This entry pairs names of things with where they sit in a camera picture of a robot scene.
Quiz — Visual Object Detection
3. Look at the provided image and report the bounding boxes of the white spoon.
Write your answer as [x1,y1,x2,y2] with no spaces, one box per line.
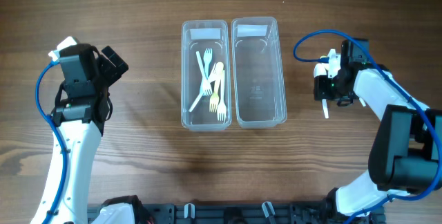
[359,97,366,107]
[314,64,329,119]

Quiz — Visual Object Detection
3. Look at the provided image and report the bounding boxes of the light blue plastic fork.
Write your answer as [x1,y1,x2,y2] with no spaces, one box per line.
[203,48,213,79]

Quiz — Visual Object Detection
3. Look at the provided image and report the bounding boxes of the white fork handle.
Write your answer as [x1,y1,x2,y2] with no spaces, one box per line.
[196,51,212,96]

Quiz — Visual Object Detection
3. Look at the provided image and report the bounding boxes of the white fork diagonal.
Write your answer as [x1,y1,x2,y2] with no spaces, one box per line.
[217,70,227,122]

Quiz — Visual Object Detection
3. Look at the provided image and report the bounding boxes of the white fork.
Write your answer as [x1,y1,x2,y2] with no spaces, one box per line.
[189,82,214,112]

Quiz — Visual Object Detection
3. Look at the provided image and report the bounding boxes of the yellow plastic fork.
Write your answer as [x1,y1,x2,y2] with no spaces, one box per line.
[209,62,224,113]

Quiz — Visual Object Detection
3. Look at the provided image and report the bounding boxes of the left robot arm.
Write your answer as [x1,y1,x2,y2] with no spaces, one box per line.
[32,37,128,223]

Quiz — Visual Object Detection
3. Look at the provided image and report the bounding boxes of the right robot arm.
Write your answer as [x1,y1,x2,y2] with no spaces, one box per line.
[314,39,441,217]

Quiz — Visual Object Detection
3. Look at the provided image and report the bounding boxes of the right clear plastic container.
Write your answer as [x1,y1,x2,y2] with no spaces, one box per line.
[231,17,287,129]

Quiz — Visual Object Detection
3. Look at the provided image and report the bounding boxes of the clear plastic container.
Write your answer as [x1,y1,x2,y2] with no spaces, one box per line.
[231,17,287,129]
[181,20,231,131]

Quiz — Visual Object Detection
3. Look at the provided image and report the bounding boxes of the left clear plastic container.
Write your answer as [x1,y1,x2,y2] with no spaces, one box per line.
[181,20,231,131]

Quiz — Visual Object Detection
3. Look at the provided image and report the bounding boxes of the left blue cable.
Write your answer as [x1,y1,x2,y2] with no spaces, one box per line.
[34,59,70,224]

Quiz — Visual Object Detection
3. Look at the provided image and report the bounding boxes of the blue cable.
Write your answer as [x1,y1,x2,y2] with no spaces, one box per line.
[293,29,442,224]
[34,59,70,224]

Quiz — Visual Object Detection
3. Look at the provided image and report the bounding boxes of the right blue cable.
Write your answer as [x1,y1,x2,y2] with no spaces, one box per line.
[293,29,442,224]

